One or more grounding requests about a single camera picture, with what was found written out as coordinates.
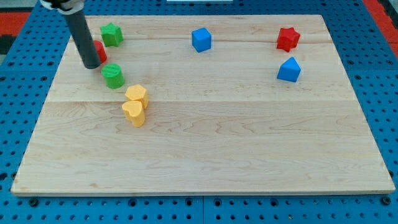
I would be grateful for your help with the red cylinder block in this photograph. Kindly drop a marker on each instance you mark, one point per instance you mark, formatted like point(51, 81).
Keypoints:
point(100, 51)

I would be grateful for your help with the light wooden board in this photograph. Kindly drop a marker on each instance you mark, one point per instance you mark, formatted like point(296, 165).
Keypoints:
point(218, 122)

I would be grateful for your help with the yellow heart block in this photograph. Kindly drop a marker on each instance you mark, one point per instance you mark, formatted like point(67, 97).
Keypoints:
point(134, 112)

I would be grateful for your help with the yellow pentagon block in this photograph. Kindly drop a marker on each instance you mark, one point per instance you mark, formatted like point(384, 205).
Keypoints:
point(138, 93)

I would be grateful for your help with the blue cube block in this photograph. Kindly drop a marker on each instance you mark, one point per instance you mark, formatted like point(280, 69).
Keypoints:
point(201, 39)

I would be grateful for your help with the green cylinder block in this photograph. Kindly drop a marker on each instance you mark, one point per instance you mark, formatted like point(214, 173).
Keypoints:
point(113, 76)

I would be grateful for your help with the blue triangular block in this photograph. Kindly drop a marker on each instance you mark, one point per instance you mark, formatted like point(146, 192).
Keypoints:
point(289, 70)

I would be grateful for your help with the red star block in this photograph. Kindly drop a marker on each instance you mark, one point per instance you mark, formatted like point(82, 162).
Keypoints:
point(288, 39)

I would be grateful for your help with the green star block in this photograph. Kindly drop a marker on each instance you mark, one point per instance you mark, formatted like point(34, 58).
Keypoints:
point(111, 35)

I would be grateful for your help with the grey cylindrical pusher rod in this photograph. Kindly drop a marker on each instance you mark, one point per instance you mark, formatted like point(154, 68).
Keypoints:
point(83, 40)

